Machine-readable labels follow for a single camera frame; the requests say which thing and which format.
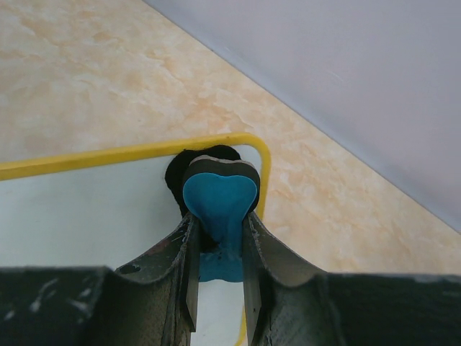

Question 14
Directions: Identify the blue black whiteboard eraser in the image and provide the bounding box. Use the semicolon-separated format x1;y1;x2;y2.
165;145;261;283

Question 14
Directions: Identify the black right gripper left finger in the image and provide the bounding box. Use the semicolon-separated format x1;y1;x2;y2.
1;215;200;345

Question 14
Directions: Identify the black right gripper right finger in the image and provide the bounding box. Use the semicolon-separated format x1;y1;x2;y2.
243;214;460;345

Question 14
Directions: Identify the yellow framed whiteboard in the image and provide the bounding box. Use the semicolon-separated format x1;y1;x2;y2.
0;132;272;346

